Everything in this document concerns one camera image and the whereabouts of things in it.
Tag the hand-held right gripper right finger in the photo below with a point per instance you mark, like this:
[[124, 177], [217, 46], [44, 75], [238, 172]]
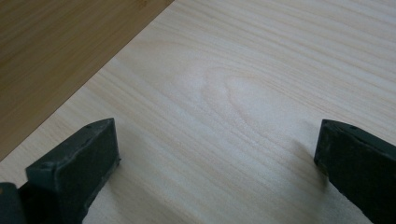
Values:
[[361, 161]]

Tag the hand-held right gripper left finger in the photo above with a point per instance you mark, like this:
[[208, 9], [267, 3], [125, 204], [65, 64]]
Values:
[[71, 168]]

